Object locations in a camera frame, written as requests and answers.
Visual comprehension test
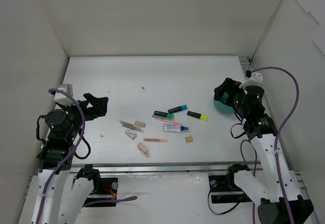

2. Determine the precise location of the yellow cap black highlighter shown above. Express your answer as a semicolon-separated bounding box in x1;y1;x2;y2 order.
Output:
187;111;208;121

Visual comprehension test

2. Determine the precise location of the yellow slim pen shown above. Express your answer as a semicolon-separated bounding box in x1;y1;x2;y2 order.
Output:
119;120;141;129

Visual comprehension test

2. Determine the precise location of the blue cap black highlighter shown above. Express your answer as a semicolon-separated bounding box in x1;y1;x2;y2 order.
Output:
168;105;187;114

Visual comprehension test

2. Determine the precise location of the green cap black highlighter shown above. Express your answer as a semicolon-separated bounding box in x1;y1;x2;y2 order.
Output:
153;111;174;119

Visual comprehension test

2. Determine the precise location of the orange pink slim pen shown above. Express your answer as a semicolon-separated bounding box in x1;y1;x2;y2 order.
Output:
143;138;168;143

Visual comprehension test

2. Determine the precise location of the blue cap correction pen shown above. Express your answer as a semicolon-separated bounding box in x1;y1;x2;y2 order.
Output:
162;124;189;133

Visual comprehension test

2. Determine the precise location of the blue slim pen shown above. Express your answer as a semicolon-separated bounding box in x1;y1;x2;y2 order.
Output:
152;115;171;120

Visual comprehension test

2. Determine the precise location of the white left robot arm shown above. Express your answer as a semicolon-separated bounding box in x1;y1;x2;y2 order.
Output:
31;89;109;223

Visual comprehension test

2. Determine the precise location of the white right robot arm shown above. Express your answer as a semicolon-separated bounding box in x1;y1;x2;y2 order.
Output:
214;78;314;223

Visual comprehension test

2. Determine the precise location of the teal round pen holder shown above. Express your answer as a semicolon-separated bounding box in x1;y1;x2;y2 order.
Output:
213;93;234;115

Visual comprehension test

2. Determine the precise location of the white staples box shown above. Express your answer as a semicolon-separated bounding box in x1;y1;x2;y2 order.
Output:
125;129;137;140

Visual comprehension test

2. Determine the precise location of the grey white eraser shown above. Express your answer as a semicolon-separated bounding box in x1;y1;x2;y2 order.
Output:
135;121;146;127

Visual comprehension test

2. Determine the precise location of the purple slim pen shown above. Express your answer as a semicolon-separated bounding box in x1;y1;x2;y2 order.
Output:
122;124;144;133

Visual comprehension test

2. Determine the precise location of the small yellow eraser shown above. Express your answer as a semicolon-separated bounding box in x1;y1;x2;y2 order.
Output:
185;137;193;143

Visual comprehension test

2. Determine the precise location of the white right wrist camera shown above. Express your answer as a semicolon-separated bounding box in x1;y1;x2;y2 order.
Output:
239;70;263;89

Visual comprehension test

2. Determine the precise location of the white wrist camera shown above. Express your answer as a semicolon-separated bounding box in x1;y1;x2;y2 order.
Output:
54;84;73;106
239;70;263;89

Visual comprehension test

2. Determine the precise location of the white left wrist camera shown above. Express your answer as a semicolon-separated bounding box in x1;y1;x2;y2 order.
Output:
54;84;73;106

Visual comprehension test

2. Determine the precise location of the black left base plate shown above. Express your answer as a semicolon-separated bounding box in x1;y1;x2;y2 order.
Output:
85;177;118;204

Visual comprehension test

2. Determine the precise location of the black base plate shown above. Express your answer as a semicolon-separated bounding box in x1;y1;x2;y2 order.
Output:
208;175;252;204
85;177;118;204

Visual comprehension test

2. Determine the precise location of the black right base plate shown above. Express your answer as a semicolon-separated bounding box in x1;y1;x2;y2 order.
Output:
208;175;252;204

